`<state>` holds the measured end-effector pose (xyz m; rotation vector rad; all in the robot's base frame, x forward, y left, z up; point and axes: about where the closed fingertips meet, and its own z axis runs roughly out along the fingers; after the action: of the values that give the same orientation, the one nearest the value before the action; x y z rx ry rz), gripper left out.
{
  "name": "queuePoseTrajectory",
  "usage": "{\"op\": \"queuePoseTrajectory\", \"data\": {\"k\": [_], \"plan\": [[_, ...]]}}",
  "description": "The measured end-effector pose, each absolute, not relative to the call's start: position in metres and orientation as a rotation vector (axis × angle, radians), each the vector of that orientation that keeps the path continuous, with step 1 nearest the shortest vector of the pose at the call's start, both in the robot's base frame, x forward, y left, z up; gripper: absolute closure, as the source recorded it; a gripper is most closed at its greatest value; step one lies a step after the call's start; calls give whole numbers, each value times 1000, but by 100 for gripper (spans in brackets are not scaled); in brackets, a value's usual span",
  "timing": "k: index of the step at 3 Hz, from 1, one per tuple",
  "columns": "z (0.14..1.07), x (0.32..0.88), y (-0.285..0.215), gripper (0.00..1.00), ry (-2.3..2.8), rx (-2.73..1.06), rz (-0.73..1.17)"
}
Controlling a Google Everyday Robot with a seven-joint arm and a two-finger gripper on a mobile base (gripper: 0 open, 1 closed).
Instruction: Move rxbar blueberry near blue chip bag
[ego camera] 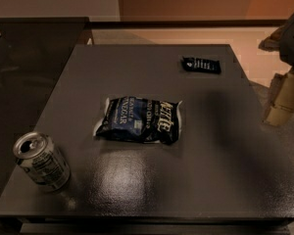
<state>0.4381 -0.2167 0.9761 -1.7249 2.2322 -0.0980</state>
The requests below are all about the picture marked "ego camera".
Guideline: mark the dark rxbar blueberry wrapper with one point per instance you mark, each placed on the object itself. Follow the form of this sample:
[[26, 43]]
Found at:
[[201, 65]]

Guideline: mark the silver soda can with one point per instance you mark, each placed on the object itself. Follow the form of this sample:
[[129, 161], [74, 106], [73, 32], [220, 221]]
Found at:
[[38, 156]]

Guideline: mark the blue kettle chip bag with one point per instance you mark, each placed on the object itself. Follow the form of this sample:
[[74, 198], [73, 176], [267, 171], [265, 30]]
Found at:
[[140, 120]]

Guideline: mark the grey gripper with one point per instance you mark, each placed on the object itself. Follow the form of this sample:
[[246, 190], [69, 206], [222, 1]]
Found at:
[[281, 98]]

